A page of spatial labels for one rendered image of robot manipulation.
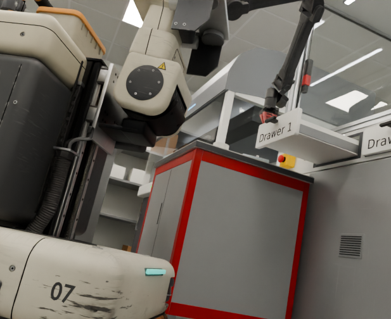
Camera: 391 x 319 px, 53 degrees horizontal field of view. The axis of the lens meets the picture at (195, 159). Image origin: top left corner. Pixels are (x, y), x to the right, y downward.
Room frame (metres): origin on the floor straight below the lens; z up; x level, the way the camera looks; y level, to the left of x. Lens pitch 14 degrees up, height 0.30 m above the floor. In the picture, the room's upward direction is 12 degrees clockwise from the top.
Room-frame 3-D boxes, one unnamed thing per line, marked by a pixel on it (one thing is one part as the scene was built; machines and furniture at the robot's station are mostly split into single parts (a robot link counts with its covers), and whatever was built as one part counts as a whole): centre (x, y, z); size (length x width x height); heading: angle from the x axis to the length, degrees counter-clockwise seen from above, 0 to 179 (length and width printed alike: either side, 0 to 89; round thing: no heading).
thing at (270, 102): (1.74, -0.30, 1.08); 0.10 x 0.07 x 0.07; 9
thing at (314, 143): (1.56, -0.50, 0.86); 0.40 x 0.26 x 0.06; 109
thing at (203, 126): (3.32, -0.35, 1.13); 1.78 x 1.14 x 0.45; 19
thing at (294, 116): (1.50, -0.30, 0.87); 0.29 x 0.02 x 0.11; 19
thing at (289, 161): (1.90, -0.46, 0.88); 0.07 x 0.05 x 0.07; 19
